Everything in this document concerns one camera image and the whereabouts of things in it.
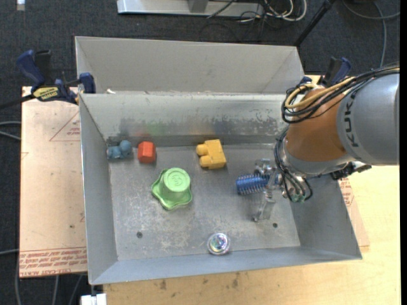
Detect yellow toy brick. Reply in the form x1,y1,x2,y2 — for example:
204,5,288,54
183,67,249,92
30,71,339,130
195,139,228,170

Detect black cylinder on white bracket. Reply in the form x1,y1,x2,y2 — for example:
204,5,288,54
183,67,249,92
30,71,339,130
329,161,372,181

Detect brown cardboard board red print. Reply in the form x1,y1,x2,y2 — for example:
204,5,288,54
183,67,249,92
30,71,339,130
18,86,371,279

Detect green plastic cup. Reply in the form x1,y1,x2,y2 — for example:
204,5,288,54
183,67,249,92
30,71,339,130
151,167,193,212

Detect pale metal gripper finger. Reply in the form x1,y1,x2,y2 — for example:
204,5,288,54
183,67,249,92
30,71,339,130
253,158,279,180
252,185,277,223

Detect blue ribbed roller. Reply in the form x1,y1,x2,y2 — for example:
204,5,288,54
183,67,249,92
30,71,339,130
235,173,272,196

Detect clear glass ball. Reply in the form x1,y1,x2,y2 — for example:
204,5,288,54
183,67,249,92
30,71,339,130
206,232,231,256

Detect orange-red block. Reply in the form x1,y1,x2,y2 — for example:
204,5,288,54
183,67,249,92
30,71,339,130
137,140,158,164

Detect grey metal bin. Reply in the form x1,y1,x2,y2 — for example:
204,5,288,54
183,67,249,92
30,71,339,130
74,36,363,286

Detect blue toy animal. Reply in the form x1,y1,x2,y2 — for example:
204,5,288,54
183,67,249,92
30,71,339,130
106,139,134,162

